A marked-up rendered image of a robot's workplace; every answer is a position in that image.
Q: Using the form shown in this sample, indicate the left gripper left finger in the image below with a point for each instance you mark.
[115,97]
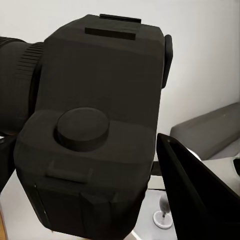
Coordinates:
[7,165]

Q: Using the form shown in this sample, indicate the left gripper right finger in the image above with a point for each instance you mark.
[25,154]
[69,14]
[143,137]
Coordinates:
[202,206]

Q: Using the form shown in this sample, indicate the bed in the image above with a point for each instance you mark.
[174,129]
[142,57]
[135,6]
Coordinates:
[211,136]

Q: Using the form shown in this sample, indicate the digital camera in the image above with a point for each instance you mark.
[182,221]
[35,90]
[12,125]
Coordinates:
[85,105]

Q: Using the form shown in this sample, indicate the nightstand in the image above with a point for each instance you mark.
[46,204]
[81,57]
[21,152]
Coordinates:
[145,228]

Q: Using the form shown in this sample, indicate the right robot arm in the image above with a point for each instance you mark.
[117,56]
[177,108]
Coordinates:
[227,169]

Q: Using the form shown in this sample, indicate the table lamp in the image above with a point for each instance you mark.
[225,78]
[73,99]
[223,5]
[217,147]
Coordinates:
[163,217]

